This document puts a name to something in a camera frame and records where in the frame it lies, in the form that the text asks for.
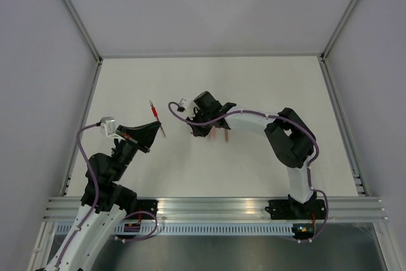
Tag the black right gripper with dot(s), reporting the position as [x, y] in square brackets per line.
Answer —
[198, 131]

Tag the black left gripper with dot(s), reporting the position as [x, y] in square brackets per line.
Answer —
[144, 134]

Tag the translucent orange highlighter marker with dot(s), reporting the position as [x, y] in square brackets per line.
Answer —
[212, 134]

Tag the wooden orange highlighter pencil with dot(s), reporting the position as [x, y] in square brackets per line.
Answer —
[226, 135]

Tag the red gel pen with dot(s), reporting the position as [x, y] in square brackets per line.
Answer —
[155, 114]

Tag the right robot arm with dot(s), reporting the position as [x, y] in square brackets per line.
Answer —
[293, 144]

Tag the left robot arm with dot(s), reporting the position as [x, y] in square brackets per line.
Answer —
[104, 203]

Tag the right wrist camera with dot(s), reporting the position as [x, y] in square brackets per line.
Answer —
[186, 107]

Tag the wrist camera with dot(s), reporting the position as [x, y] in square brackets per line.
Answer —
[186, 107]
[108, 127]

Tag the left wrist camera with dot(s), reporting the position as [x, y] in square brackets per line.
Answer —
[108, 127]

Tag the aluminium mounting rail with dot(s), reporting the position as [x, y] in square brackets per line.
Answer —
[260, 210]

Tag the white slotted cable duct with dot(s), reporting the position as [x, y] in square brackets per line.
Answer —
[206, 229]

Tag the left aluminium frame post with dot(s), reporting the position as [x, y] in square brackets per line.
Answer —
[81, 28]

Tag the aluminium frame post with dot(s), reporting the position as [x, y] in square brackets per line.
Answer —
[339, 28]
[81, 28]

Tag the right aluminium frame post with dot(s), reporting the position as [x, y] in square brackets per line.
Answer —
[339, 28]

